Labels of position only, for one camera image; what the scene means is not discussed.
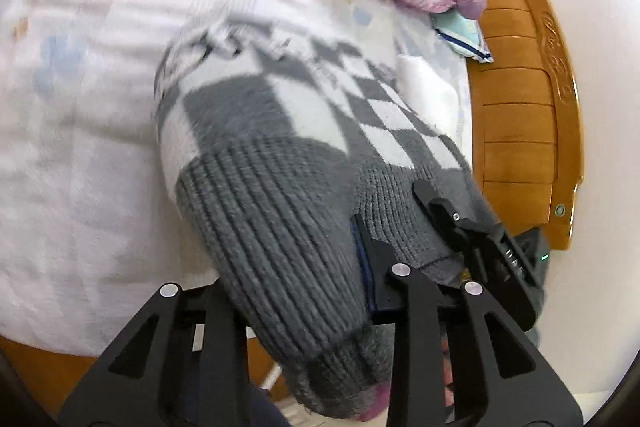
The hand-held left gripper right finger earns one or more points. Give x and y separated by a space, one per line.
372 277

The grey white checkered cardigan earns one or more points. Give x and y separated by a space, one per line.
280 217

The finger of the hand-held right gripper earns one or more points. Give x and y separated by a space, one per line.
450 274
450 222

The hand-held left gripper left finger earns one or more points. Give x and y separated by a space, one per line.
220 332

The wooden headboard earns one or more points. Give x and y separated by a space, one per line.
520 117

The white floral bed sheet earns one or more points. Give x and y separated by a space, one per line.
90 157

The white folded garment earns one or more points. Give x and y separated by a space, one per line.
430 89

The light blue pillow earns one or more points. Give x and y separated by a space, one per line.
465 37

